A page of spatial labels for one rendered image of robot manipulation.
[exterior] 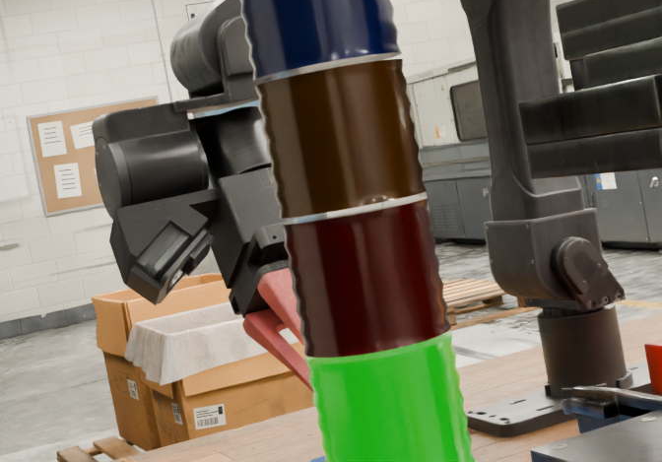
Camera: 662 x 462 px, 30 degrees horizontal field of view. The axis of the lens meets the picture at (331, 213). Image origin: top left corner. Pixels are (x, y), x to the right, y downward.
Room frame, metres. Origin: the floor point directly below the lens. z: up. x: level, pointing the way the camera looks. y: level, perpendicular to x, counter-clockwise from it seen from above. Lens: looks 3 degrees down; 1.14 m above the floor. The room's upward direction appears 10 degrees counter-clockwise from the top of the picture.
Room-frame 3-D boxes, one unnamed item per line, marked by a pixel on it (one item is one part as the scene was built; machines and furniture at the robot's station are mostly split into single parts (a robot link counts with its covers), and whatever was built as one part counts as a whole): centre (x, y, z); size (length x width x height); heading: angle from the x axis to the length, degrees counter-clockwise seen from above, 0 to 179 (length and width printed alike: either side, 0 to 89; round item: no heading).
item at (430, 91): (10.87, -1.86, 1.24); 2.95 x 0.98 x 0.90; 19
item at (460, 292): (7.39, -0.37, 0.07); 1.20 x 1.00 x 0.14; 111
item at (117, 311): (4.81, 0.69, 0.43); 0.57 x 0.53 x 0.58; 23
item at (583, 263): (0.97, -0.17, 1.00); 0.09 x 0.06 x 0.06; 25
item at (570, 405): (0.62, -0.13, 0.98); 0.07 x 0.02 x 0.01; 22
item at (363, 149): (0.31, -0.01, 1.14); 0.04 x 0.04 x 0.03
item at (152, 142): (0.85, 0.09, 1.17); 0.12 x 0.09 x 0.12; 115
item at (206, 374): (4.24, 0.43, 0.40); 0.66 x 0.62 x 0.50; 20
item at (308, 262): (0.31, -0.01, 1.10); 0.04 x 0.04 x 0.03
